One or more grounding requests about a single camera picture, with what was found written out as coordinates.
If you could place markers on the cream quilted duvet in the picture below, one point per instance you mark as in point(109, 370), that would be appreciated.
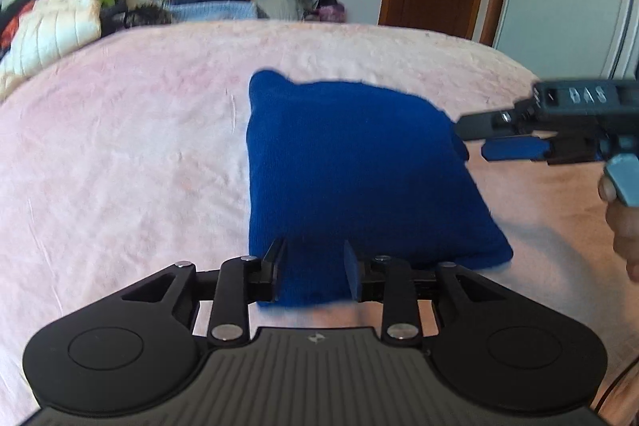
point(52, 30)

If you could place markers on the person's right hand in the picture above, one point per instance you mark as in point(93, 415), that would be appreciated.
point(624, 223)

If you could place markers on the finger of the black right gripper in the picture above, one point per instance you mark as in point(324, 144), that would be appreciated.
point(516, 148)
point(514, 121)

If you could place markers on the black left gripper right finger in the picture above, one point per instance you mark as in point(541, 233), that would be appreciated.
point(380, 277)

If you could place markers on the light blue knit garment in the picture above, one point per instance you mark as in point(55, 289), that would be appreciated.
point(212, 11)

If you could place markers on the pink bed blanket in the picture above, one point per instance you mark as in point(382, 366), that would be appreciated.
point(130, 155)

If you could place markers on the blue knit sweater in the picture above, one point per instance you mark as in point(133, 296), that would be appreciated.
point(336, 165)

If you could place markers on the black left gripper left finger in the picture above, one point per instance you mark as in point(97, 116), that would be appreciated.
point(259, 275)

